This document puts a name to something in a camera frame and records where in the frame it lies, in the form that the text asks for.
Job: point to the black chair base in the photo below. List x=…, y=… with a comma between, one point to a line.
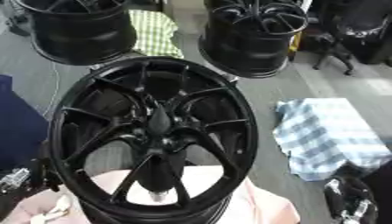
x=334, y=51

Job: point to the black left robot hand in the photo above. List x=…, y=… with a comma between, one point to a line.
x=43, y=175

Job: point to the green white checked cloth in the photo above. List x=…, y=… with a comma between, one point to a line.
x=155, y=32

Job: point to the dark blue fabric object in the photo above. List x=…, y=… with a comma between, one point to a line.
x=18, y=131

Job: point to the large black spoked wheel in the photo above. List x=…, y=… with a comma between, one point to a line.
x=102, y=140

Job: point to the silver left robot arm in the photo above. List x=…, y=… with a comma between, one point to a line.
x=13, y=178

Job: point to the black wheel rim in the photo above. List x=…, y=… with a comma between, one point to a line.
x=245, y=49
x=76, y=35

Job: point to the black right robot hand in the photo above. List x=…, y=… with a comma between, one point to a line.
x=347, y=192

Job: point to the blue white checked cloth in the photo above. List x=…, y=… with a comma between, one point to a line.
x=326, y=137

